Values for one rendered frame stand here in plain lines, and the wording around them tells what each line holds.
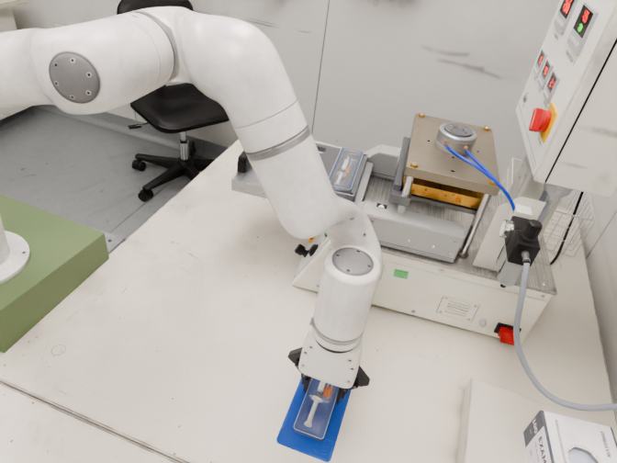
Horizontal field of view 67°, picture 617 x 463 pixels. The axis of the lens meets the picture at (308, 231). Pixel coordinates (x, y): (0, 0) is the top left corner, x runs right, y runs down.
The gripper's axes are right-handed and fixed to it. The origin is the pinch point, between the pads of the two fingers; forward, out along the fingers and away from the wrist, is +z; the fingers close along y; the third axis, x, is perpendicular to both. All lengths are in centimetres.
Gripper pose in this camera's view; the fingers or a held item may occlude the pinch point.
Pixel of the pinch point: (323, 386)
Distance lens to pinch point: 92.0
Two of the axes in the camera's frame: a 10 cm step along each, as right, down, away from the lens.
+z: -1.1, 7.8, 6.1
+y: 9.4, 2.8, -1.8
